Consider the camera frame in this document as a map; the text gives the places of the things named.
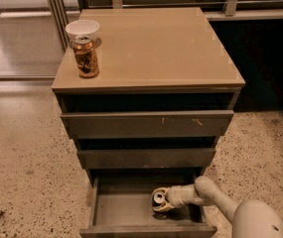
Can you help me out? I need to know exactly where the grey drawer cabinet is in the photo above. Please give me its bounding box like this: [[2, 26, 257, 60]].
[[51, 7, 246, 238]]

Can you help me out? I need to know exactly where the grey middle drawer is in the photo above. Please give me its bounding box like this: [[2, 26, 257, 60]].
[[77, 148, 215, 169]]

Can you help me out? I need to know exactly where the grey top drawer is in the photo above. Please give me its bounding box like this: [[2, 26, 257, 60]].
[[61, 110, 233, 139]]

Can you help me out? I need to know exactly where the dark blue pepsi can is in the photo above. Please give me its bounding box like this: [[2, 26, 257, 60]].
[[152, 191, 166, 207]]

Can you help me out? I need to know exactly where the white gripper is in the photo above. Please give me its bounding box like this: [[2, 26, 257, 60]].
[[152, 183, 202, 213]]

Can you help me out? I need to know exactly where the white paper bowl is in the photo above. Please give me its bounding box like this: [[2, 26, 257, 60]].
[[66, 20, 100, 41]]

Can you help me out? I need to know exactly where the orange brown soda can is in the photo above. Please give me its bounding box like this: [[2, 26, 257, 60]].
[[72, 36, 99, 78]]

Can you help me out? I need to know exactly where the grey open bottom drawer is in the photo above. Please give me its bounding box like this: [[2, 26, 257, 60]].
[[79, 170, 216, 238]]

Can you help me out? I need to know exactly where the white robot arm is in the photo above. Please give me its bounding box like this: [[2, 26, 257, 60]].
[[152, 176, 283, 238]]

